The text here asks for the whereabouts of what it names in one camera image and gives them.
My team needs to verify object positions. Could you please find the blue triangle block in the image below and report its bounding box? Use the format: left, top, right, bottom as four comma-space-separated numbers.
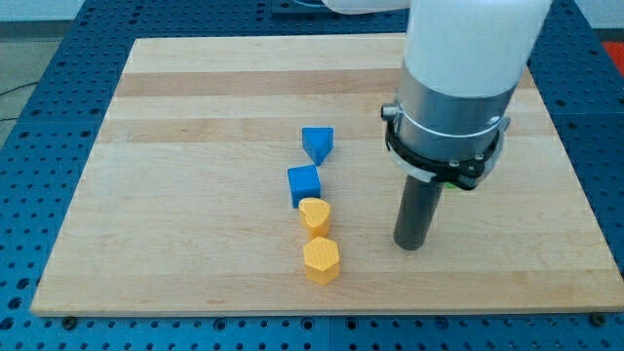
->
301, 127, 334, 166

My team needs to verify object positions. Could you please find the yellow heart block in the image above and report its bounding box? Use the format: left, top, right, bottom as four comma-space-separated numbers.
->
298, 198, 332, 240

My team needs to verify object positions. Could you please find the blue cube block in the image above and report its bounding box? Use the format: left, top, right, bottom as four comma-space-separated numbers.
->
287, 165, 322, 209

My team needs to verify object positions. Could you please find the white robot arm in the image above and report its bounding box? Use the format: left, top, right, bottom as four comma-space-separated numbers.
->
323, 0, 551, 190

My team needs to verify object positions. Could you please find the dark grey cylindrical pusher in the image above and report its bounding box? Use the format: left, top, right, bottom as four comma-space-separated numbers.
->
393, 176, 443, 251

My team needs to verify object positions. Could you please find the wooden board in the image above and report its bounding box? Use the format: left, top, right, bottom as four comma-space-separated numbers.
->
31, 33, 623, 317

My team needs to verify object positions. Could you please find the yellow hexagon block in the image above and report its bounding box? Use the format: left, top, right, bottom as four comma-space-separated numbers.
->
302, 237, 340, 285

